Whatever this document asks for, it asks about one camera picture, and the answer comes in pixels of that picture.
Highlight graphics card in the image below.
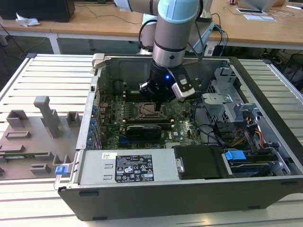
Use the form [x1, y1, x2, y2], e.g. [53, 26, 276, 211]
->
[125, 124, 163, 142]

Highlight metal socket cover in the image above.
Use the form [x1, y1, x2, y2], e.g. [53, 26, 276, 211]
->
[140, 103, 166, 118]

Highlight crumpled white paper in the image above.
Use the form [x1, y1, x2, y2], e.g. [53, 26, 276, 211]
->
[15, 12, 40, 27]

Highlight metal disk bay cage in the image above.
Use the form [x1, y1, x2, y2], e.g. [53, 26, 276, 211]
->
[201, 67, 262, 123]

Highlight green RAM stick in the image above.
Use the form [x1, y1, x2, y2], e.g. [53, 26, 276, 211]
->
[0, 152, 48, 158]

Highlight grey parts rack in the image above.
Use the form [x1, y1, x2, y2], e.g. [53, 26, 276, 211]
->
[0, 96, 83, 182]

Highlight grey laptop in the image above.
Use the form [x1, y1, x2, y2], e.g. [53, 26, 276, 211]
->
[238, 0, 276, 12]

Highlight blue cable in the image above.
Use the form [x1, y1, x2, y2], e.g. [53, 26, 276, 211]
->
[213, 23, 230, 57]

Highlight yellow red wire bundle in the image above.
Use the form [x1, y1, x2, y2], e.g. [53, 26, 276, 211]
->
[233, 113, 265, 148]

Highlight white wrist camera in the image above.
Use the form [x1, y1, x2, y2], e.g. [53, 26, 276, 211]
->
[170, 73, 196, 99]

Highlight green motherboard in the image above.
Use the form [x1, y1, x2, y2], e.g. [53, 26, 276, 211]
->
[98, 92, 204, 151]

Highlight wooden desk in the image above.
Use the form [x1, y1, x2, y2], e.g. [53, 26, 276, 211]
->
[0, 0, 303, 50]

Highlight black box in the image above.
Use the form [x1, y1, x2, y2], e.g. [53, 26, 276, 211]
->
[0, 0, 76, 23]

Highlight black plastic shroud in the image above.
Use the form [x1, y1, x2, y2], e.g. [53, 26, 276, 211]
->
[171, 144, 228, 180]

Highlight thick black cable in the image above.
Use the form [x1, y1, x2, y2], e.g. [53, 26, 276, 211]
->
[193, 99, 225, 147]

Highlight black-framed wrist camera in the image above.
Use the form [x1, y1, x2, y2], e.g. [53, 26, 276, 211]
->
[139, 82, 149, 96]

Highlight grey power supply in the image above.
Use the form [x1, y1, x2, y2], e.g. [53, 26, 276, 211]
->
[71, 148, 180, 187]

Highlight hard disk in blue carrier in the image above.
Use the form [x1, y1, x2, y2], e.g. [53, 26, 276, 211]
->
[222, 148, 277, 177]

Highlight CPU socket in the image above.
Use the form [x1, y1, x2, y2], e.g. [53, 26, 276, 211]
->
[138, 101, 170, 118]

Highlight blue plastic latch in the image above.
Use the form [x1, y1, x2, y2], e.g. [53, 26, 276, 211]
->
[54, 165, 67, 176]

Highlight black PC case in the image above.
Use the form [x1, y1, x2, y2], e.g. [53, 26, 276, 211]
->
[53, 53, 303, 222]

